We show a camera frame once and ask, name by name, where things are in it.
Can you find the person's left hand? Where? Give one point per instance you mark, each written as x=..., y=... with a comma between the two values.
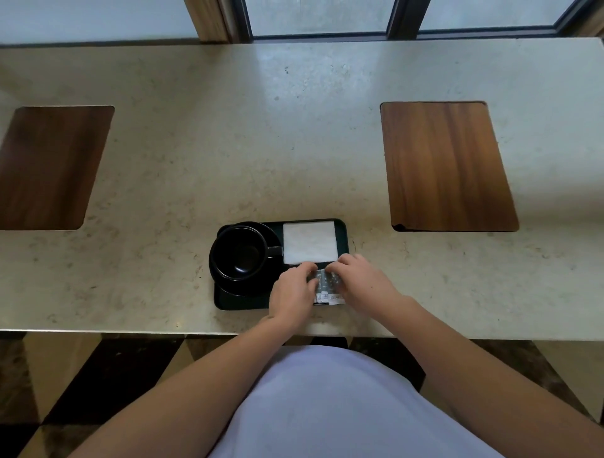
x=290, y=297

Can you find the person's right hand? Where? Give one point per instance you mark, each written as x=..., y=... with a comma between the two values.
x=365, y=283

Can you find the person's right fingers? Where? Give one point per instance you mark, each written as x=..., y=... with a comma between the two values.
x=343, y=265

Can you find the person's left fingers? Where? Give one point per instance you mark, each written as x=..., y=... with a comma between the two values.
x=305, y=272

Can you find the clear plastic sachet packet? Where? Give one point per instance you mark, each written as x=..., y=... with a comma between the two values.
x=328, y=288

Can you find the person's right forearm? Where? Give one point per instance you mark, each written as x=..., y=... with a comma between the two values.
x=490, y=382

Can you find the person's left forearm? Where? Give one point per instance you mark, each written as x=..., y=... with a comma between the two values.
x=188, y=401

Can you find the black serving tray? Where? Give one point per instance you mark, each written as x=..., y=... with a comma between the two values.
x=283, y=264

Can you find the white paper napkin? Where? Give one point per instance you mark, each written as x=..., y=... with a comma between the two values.
x=310, y=242

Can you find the black cup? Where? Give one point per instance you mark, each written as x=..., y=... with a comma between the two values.
x=240, y=252

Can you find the black saucer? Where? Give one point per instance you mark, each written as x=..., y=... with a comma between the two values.
x=236, y=278

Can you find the person's white shirt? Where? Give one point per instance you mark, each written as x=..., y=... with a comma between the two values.
x=344, y=406

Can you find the brown wooden placemat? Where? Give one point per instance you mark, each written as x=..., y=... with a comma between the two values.
x=49, y=167
x=446, y=167

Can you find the wooden pillar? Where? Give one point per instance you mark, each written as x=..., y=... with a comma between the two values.
x=207, y=20

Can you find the dark window frame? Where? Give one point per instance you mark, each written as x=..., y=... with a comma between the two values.
x=401, y=21

